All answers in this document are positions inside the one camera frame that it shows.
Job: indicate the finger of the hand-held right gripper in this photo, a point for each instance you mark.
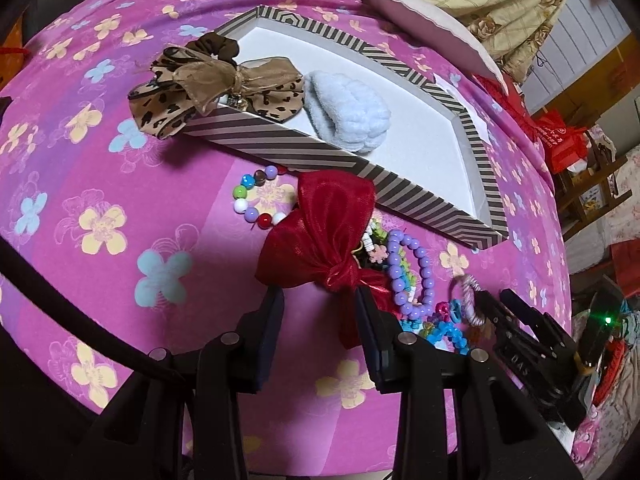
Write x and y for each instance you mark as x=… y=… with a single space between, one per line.
x=497 y=322
x=525 y=312

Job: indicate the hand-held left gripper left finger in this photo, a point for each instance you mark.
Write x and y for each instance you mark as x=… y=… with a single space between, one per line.
x=270 y=342

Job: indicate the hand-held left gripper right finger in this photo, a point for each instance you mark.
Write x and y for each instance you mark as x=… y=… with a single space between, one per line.
x=372 y=347

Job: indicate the red organza bow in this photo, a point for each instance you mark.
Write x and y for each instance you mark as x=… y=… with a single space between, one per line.
x=320 y=225

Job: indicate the striped cardboard tray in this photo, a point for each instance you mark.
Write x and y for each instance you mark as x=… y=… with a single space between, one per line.
x=400 y=160

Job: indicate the pale fluffy scrunchie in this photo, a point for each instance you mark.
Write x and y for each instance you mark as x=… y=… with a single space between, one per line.
x=350 y=110

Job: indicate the dark brown scrunchie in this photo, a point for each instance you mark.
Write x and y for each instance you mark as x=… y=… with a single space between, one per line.
x=210 y=42

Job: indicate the wooden rack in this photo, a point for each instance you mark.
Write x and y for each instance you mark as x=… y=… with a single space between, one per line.
x=600 y=175

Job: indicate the pink floral bedsheet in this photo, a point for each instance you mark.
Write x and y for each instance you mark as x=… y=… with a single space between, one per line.
x=150 y=210

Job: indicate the red shopping bag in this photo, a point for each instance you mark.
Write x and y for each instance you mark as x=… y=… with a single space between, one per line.
x=555 y=135

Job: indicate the white folded cloth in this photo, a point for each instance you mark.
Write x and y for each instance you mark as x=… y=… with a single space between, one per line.
x=470 y=110

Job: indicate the white pillow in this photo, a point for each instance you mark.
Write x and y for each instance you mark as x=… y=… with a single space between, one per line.
x=435 y=25

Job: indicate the cream floral blanket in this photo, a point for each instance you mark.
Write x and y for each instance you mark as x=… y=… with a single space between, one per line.
x=500 y=0

